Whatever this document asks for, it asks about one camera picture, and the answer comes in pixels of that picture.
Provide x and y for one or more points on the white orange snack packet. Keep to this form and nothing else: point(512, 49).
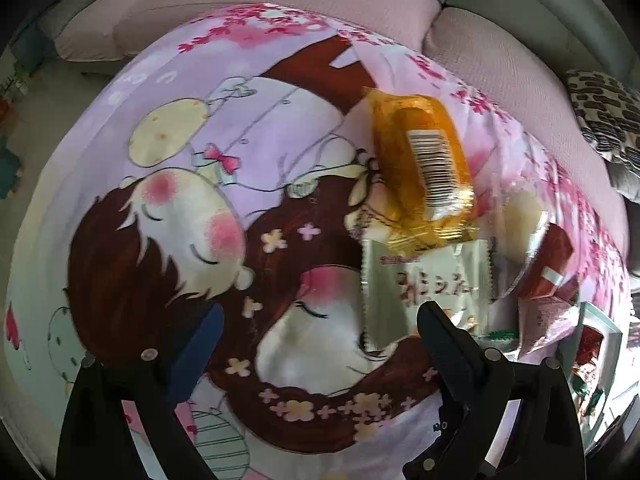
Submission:
point(458, 277)

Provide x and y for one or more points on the green white corn packet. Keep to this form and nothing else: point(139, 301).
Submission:
point(505, 340)

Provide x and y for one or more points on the grey pillow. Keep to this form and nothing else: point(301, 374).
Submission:
point(624, 182)

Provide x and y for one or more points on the pink snack packet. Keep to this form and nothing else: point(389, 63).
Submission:
point(544, 321)

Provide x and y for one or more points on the clear wrapped white pastry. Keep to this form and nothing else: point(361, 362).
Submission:
point(520, 222)

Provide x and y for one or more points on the teal rimmed white tray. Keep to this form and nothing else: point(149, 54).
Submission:
point(591, 384)

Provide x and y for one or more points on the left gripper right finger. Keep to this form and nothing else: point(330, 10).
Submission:
point(499, 419)

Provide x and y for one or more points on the pink sofa seat cover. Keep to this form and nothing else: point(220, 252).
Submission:
point(497, 59)

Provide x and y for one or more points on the red white striped packet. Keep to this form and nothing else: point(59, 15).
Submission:
point(546, 273)

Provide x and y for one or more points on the grey green sofa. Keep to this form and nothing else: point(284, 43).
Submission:
point(565, 34)

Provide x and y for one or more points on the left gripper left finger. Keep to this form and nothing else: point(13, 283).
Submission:
point(95, 441)

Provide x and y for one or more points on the red Rossi snack packet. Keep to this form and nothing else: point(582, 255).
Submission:
point(589, 346)

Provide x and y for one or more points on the black white patterned pillow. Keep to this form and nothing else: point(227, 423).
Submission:
point(607, 113)

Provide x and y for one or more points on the cartoon print pink tablecloth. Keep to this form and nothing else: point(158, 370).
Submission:
point(232, 161)

